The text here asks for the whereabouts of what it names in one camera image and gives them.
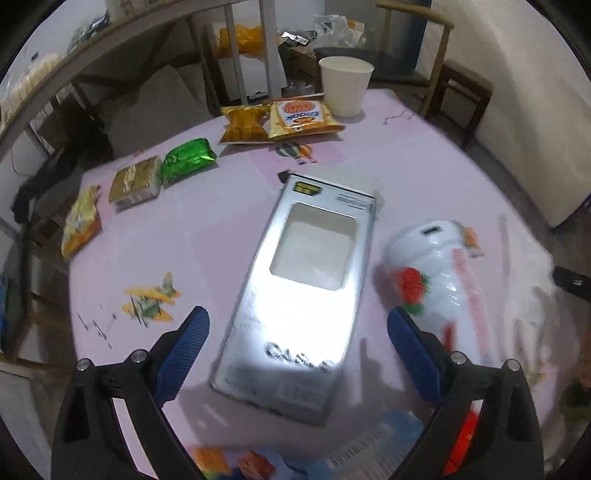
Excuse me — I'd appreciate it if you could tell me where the orange snack wrapper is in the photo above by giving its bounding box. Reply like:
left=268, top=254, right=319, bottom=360
left=191, top=445, right=278, bottom=480

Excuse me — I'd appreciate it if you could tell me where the silver cardboard box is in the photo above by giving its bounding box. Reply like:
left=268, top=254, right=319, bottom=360
left=210, top=172, right=380, bottom=426

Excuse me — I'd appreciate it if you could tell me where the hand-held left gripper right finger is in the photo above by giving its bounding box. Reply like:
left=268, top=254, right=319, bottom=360
left=387, top=307, right=544, bottom=480

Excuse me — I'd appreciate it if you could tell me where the yellow plastic bag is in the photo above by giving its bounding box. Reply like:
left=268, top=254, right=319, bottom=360
left=217, top=24, right=280, bottom=56

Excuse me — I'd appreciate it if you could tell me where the white paper cup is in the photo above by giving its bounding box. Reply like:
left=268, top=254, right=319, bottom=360
left=318, top=56, right=375, bottom=118

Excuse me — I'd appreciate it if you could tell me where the blue snack packet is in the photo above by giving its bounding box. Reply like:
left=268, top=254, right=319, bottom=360
left=272, top=411, right=430, bottom=480

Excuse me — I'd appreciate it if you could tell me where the orange snack packet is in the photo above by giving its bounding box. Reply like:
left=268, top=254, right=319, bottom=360
left=268, top=98, right=345, bottom=139

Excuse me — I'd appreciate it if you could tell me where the white storage box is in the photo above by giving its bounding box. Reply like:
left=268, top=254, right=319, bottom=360
left=215, top=46, right=287, bottom=104

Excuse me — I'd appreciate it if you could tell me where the grey fabric cushion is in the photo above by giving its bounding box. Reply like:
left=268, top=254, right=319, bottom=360
left=99, top=65, right=211, bottom=160

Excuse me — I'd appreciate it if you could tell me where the red snack packet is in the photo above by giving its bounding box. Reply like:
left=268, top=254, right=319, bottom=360
left=443, top=406, right=481, bottom=476

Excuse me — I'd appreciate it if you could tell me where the black bag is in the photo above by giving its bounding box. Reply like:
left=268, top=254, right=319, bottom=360
left=11, top=148, right=93, bottom=222

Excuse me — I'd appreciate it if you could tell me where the white plastic bag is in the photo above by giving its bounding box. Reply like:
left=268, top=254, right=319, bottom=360
left=314, top=14, right=365, bottom=49

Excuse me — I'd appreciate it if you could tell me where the green foil packet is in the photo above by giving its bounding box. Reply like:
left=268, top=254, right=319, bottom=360
left=159, top=137, right=218, bottom=185

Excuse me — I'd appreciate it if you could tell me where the beige mattress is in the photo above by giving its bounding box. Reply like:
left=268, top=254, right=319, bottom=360
left=455, top=0, right=591, bottom=229

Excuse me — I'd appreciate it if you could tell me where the white cloth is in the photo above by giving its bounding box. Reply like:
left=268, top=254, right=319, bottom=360
left=496, top=215, right=587, bottom=393

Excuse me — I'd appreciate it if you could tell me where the bag of white buns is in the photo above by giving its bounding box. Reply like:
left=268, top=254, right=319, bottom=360
left=0, top=51, right=63, bottom=125

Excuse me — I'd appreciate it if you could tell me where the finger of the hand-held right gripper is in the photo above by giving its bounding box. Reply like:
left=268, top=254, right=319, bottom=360
left=553, top=266, right=591, bottom=303

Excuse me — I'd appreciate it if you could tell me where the yellow crinkled snack packet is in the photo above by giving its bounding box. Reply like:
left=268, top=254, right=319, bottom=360
left=218, top=104, right=271, bottom=145

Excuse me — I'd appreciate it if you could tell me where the white strawberry print bag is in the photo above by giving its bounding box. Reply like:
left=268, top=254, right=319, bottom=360
left=382, top=219, right=504, bottom=370

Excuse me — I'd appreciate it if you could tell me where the dark wooden stool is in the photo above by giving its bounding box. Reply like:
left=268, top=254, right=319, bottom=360
left=425, top=59, right=494, bottom=151

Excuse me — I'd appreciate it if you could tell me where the gold foil packet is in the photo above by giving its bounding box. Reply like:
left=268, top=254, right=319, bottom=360
left=108, top=156, right=163, bottom=210

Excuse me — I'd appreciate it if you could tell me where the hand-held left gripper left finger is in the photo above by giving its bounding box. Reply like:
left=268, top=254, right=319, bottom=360
left=52, top=305, right=211, bottom=480

